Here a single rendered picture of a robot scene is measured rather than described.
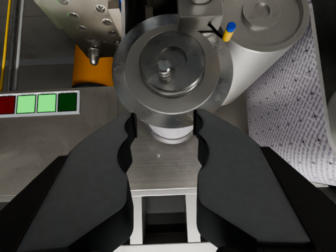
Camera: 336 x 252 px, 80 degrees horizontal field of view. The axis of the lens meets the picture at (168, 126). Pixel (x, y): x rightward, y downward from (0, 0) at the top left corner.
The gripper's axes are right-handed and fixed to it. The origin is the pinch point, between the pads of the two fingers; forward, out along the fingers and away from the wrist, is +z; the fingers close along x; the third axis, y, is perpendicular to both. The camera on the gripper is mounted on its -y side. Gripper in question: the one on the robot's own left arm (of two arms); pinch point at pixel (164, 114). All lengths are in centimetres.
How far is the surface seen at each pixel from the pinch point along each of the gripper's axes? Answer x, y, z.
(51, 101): -34, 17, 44
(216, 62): 6.2, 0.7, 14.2
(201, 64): 4.1, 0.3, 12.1
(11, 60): -60, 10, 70
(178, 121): 1.2, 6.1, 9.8
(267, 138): 18.3, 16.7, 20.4
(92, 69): -71, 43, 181
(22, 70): -187, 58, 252
